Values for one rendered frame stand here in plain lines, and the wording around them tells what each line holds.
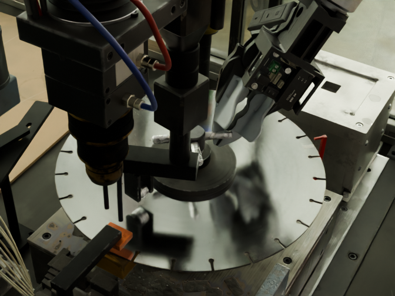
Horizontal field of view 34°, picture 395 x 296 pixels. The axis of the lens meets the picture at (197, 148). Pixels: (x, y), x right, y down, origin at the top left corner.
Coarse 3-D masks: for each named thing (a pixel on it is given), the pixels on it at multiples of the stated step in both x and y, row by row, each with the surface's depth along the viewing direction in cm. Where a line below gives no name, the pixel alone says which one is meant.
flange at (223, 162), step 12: (156, 144) 80; (168, 144) 80; (204, 156) 77; (216, 156) 79; (228, 156) 79; (204, 168) 77; (216, 168) 77; (228, 168) 78; (156, 180) 76; (168, 180) 76; (180, 180) 76; (204, 180) 76; (216, 180) 76; (228, 180) 76; (180, 192) 75; (192, 192) 74; (204, 192) 75
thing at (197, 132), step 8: (200, 128) 76; (160, 136) 75; (168, 136) 75; (192, 136) 75; (200, 136) 75; (208, 136) 76; (216, 136) 76; (224, 136) 76; (232, 136) 77; (192, 144) 75; (200, 144) 76; (200, 152) 74; (200, 160) 73
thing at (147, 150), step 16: (176, 144) 66; (128, 160) 68; (144, 160) 68; (160, 160) 68; (176, 160) 67; (192, 160) 68; (128, 176) 70; (144, 176) 72; (160, 176) 69; (176, 176) 68; (192, 176) 68; (128, 192) 72
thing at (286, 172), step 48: (144, 96) 90; (144, 144) 82; (240, 144) 83; (288, 144) 83; (96, 192) 75; (240, 192) 76; (288, 192) 76; (144, 240) 70; (192, 240) 70; (240, 240) 70; (288, 240) 70
